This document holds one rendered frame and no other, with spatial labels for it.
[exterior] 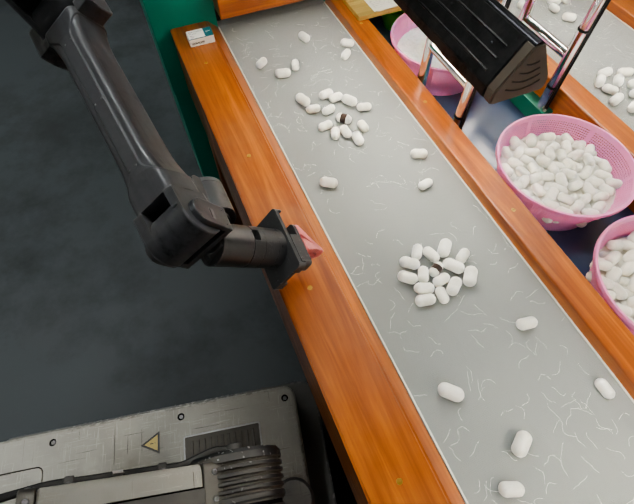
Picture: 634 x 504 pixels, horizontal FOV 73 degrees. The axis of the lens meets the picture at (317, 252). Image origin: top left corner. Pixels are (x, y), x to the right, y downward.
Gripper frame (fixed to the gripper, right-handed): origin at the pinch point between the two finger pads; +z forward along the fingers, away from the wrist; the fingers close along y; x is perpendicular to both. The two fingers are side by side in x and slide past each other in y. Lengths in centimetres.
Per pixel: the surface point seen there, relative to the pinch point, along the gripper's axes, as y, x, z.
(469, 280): -12.6, -11.1, 19.6
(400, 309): -12.1, -1.6, 11.7
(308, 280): -2.2, 4.9, 1.1
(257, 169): 23.8, 5.5, 2.0
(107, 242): 77, 99, 15
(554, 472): -41.3, -7.4, 16.5
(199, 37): 66, 5, 3
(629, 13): 35, -63, 82
